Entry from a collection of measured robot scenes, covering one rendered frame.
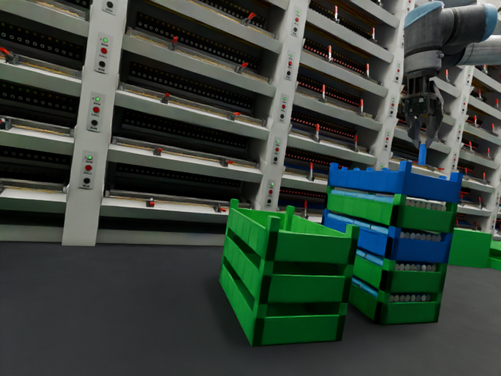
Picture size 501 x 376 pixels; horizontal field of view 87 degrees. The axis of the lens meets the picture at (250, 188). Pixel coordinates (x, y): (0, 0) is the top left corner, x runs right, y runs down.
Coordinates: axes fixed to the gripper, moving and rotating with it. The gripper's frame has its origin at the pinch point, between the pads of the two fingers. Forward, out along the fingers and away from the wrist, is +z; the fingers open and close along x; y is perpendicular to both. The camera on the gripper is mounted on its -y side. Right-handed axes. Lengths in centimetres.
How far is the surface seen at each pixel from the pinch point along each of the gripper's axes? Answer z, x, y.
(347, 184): 10.4, -14.4, 18.4
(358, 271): 32.6, -5.8, 27.9
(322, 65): -39, -50, -20
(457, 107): -18, -26, -134
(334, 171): 6.8, -21.1, 15.0
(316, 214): 34, -55, -16
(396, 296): 36.5, 3.8, 26.5
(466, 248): 63, -8, -87
